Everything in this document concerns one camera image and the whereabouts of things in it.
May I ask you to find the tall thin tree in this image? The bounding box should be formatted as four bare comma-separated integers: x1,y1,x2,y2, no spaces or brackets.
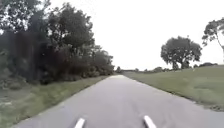
201,17,224,64

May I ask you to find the grey asphalt path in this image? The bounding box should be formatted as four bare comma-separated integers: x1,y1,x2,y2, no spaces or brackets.
9,74,224,128

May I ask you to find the grass slope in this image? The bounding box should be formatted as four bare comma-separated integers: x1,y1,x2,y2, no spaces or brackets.
122,64,224,112

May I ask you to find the row of dark trees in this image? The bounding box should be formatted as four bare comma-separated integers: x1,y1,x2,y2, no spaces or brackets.
0,0,116,90

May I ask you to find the robot's own part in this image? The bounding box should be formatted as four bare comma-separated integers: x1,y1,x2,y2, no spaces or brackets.
143,115,158,128
73,117,86,128

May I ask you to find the grass verge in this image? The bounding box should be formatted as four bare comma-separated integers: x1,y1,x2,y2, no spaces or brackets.
0,75,111,128

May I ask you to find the round dark tree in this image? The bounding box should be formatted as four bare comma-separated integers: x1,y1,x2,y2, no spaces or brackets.
160,35,203,71

